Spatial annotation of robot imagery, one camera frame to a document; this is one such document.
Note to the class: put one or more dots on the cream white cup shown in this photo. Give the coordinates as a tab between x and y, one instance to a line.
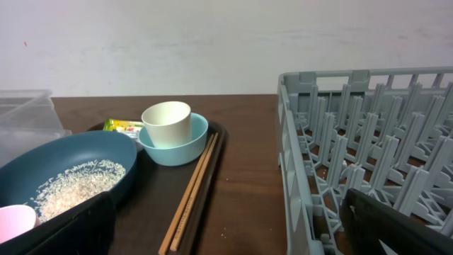
168	124

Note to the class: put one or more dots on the dark brown serving tray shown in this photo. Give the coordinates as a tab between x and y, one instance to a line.
145	214

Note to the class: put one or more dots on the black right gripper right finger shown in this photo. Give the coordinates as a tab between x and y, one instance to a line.
370	224

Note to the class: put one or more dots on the yellow green snack wrapper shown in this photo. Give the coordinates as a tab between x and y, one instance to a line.
126	127

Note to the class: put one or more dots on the pink cup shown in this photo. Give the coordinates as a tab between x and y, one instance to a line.
16	220

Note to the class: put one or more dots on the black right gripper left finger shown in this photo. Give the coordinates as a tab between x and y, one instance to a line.
88	228

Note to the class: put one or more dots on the clear plastic bin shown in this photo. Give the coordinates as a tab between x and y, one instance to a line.
28	120

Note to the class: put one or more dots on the pile of white rice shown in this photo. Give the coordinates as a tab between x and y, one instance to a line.
74	186

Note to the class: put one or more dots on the wooden chopstick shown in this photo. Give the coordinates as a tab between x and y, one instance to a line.
193	195
186	196

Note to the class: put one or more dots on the light blue bowl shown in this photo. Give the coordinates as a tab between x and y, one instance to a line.
180	155

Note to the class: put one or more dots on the dark blue plate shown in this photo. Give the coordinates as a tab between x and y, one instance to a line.
21	177

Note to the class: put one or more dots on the grey dishwasher rack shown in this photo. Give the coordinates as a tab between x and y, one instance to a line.
385	132

